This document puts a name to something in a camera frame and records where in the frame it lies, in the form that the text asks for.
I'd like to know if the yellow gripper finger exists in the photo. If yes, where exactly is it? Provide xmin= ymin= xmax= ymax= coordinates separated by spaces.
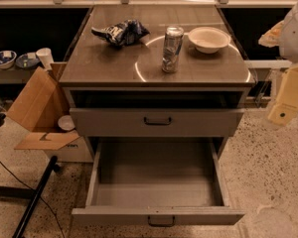
xmin=267 ymin=65 xmax=298 ymax=126

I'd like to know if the silver redbull can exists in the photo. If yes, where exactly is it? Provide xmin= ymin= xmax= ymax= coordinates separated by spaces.
xmin=162 ymin=26 xmax=184 ymax=72

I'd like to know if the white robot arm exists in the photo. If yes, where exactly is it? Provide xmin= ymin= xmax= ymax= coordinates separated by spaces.
xmin=258 ymin=2 xmax=298 ymax=126

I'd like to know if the grey drawer cabinet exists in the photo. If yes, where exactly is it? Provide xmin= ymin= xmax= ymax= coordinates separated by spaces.
xmin=60 ymin=5 xmax=254 ymax=153

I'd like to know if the open lower drawer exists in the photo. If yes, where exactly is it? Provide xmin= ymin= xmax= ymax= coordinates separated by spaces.
xmin=73 ymin=138 xmax=244 ymax=227

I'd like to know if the closed upper drawer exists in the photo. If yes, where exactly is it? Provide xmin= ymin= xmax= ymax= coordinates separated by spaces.
xmin=70 ymin=108 xmax=243 ymax=137

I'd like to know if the white paper bowl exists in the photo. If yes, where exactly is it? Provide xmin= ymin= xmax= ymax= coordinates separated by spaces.
xmin=188 ymin=27 xmax=231 ymax=54

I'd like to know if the blue crumpled chip bag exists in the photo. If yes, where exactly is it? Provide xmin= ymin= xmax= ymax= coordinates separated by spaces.
xmin=91 ymin=20 xmax=150 ymax=47

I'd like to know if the small white bowl in box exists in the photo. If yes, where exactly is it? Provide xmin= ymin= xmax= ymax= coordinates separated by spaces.
xmin=58 ymin=115 xmax=75 ymax=131

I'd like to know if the open cardboard box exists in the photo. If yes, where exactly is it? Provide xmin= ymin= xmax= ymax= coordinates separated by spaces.
xmin=7 ymin=67 xmax=93 ymax=163

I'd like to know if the white paper cup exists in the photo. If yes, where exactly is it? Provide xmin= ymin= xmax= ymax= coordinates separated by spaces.
xmin=36 ymin=48 xmax=54 ymax=69

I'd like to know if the black pole stand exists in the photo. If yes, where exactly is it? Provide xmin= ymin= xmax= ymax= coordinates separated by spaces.
xmin=0 ymin=156 xmax=60 ymax=238

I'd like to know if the black floor cable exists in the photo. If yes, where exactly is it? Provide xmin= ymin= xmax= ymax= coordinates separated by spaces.
xmin=0 ymin=149 xmax=67 ymax=238

